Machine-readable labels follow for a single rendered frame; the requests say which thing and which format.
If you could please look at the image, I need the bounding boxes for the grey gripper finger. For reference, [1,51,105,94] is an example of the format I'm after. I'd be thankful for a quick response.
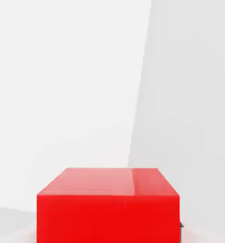
[180,221,185,243]

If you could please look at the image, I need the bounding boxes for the small red cube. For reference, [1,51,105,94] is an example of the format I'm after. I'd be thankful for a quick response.
[36,167,180,243]

